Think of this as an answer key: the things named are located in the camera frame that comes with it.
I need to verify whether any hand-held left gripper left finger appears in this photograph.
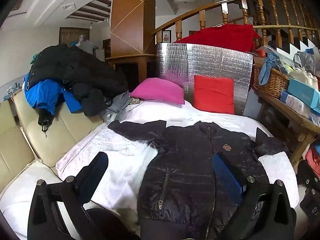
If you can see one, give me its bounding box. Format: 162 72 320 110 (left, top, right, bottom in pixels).
27 151 109 240

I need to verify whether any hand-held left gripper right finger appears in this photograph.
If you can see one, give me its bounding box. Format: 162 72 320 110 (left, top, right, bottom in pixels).
212 152 297 240

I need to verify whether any black puffer jacket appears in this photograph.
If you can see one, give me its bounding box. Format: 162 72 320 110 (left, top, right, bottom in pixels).
108 120 289 240

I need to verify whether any pile of black clothes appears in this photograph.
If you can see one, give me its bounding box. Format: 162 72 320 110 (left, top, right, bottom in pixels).
26 44 129 133

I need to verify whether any red bag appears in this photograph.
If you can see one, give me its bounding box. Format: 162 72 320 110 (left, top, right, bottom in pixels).
304 146 320 170

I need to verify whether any white quilted blanket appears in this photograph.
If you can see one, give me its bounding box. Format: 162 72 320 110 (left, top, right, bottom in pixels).
56 99 300 210

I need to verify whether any beige leather sofa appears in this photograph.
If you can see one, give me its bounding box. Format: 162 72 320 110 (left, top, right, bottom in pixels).
0 90 105 240

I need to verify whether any grey garment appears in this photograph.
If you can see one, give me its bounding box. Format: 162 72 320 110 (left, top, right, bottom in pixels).
102 91 143 124

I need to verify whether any white patterned box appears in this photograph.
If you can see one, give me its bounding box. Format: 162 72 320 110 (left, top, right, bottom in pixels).
285 94 313 118

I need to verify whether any wooden table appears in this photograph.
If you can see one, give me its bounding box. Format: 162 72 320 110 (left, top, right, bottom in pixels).
252 82 320 167

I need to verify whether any red pillow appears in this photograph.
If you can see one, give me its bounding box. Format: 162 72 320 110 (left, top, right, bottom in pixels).
194 75 235 115

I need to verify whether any teal box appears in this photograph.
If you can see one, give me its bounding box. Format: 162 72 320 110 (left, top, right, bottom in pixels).
287 78 320 109

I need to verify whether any blue garment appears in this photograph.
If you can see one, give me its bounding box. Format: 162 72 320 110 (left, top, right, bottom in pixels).
24 79 83 114

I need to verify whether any pink pillow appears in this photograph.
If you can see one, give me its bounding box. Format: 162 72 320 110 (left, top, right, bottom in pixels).
130 77 186 105

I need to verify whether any wicker basket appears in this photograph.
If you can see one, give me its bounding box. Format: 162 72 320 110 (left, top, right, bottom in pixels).
252 63 292 100

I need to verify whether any silver insulation panel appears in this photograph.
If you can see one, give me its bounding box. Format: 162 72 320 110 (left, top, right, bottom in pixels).
155 42 254 117

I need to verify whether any blue cloth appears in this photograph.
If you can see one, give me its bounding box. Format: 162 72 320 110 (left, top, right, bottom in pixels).
259 54 282 85

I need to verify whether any brown slatted screen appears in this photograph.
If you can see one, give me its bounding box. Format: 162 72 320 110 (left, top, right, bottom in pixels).
59 27 90 47

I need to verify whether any red cloth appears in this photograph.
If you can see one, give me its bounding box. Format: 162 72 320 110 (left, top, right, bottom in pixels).
174 24 262 53

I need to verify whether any wooden pillar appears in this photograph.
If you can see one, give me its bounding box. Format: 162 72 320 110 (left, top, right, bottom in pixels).
105 0 157 85

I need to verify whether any wooden stair railing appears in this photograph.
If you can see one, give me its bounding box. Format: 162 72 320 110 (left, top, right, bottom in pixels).
151 0 320 63

